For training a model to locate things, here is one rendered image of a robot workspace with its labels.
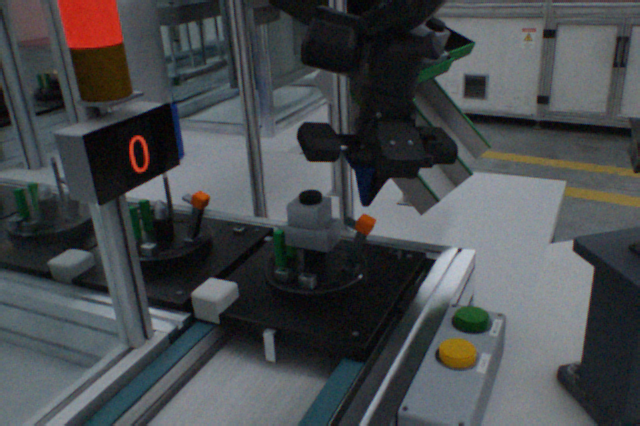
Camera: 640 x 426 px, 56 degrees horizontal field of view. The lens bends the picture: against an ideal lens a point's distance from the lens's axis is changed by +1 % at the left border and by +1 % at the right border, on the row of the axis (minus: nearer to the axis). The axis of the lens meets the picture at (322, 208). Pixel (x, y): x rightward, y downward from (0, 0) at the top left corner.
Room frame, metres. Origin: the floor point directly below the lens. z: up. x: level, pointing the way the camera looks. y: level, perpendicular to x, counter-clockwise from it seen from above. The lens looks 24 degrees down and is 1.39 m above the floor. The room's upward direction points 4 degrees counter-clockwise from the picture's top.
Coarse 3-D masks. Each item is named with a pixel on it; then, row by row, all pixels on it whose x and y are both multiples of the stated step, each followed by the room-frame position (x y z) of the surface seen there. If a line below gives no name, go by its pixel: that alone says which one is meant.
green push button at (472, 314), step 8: (456, 312) 0.61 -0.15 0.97; (464, 312) 0.60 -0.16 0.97; (472, 312) 0.60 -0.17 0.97; (480, 312) 0.60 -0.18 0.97; (456, 320) 0.60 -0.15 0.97; (464, 320) 0.59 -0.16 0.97; (472, 320) 0.59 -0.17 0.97; (480, 320) 0.59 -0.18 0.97; (488, 320) 0.59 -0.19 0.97; (464, 328) 0.58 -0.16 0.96; (472, 328) 0.58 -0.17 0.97; (480, 328) 0.58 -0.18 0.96
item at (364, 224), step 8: (360, 216) 0.68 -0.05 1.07; (368, 216) 0.68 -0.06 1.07; (344, 224) 0.68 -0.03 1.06; (352, 224) 0.68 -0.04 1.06; (360, 224) 0.67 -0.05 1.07; (368, 224) 0.66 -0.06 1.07; (360, 232) 0.67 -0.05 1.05; (368, 232) 0.67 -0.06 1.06; (360, 240) 0.67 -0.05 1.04; (352, 248) 0.68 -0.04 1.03; (360, 248) 0.68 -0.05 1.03; (352, 256) 0.68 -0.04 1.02; (352, 264) 0.68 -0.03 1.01
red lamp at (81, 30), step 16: (64, 0) 0.57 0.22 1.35; (80, 0) 0.57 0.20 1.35; (96, 0) 0.58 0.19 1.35; (112, 0) 0.59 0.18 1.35; (64, 16) 0.58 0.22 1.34; (80, 16) 0.57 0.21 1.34; (96, 16) 0.57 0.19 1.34; (112, 16) 0.59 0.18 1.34; (80, 32) 0.57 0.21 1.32; (96, 32) 0.57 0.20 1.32; (112, 32) 0.58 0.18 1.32
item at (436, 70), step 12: (276, 0) 1.00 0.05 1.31; (288, 0) 0.99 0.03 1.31; (300, 0) 0.97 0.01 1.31; (312, 0) 0.96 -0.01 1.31; (324, 0) 0.95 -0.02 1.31; (348, 0) 1.07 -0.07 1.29; (360, 0) 1.06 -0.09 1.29; (372, 0) 1.04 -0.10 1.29; (288, 12) 0.99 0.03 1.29; (300, 12) 0.97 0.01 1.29; (312, 12) 0.96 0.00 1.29; (348, 12) 0.92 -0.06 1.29; (360, 12) 1.06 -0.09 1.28; (420, 72) 0.87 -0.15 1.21; (432, 72) 0.90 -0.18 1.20; (444, 72) 0.95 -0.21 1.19
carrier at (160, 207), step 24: (168, 192) 0.89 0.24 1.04; (144, 216) 0.85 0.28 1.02; (168, 216) 0.82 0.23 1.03; (144, 240) 0.82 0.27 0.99; (168, 240) 0.81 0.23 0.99; (192, 240) 0.79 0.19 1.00; (216, 240) 0.85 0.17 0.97; (240, 240) 0.84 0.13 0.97; (144, 264) 0.76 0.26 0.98; (168, 264) 0.76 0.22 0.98; (192, 264) 0.77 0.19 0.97; (216, 264) 0.77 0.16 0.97; (240, 264) 0.79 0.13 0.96; (168, 288) 0.71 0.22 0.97; (192, 288) 0.70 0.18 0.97
